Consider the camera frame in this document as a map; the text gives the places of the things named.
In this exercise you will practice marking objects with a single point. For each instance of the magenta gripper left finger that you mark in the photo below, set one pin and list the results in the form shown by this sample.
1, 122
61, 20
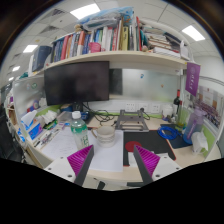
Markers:
80, 162

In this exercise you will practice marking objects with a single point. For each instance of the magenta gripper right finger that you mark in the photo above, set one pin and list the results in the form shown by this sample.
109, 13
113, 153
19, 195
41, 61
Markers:
147, 162

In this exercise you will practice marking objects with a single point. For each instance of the clear plastic water bottle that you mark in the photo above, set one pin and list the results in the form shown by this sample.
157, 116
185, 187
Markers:
79, 130

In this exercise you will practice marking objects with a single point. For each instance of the purple water jug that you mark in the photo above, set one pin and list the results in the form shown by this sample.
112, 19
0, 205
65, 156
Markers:
195, 123

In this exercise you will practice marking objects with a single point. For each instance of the black desk mat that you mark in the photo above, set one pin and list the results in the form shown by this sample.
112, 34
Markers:
151, 141

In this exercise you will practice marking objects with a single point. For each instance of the white ceramic mug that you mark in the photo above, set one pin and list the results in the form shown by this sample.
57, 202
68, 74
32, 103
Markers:
105, 136

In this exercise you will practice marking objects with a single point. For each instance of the grey metal laptop stand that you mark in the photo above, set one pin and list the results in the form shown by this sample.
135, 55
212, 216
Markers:
131, 122

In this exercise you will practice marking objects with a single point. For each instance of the white power outlet strip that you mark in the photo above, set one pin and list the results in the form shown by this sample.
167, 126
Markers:
151, 108

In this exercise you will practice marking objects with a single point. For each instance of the white crumpled tissue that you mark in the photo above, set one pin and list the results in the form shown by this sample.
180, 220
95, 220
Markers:
199, 142

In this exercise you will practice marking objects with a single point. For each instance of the blue tissue box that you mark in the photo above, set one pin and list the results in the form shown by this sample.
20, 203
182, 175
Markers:
31, 125

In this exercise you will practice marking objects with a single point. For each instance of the dark wine bottle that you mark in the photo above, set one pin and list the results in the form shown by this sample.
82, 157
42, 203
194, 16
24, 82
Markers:
176, 103

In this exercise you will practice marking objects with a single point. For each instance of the black computer monitor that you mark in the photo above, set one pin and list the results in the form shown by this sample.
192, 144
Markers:
77, 82

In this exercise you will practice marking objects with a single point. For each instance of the purple hanging banner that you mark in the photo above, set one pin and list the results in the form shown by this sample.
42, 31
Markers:
192, 78

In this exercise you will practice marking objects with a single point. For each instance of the dark blue binder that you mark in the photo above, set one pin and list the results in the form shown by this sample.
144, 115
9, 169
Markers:
40, 56

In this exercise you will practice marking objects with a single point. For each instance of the stack of lying books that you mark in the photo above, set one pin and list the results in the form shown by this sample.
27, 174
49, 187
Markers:
162, 42

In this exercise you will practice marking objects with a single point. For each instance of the row of upright books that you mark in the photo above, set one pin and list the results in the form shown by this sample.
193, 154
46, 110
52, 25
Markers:
117, 34

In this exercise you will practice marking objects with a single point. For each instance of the white wall shelf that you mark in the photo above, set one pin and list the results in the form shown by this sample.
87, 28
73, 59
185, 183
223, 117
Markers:
127, 60

